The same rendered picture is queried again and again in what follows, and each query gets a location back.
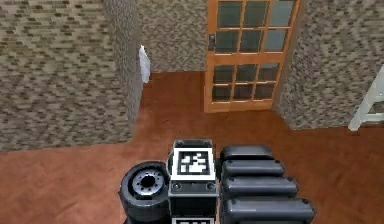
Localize wooden glass-paned door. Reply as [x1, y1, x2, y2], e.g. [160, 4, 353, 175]
[203, 0, 302, 114]

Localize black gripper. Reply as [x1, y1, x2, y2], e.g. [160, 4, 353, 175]
[118, 161, 172, 224]

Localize white cloth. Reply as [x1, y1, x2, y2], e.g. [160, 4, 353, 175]
[138, 45, 152, 84]

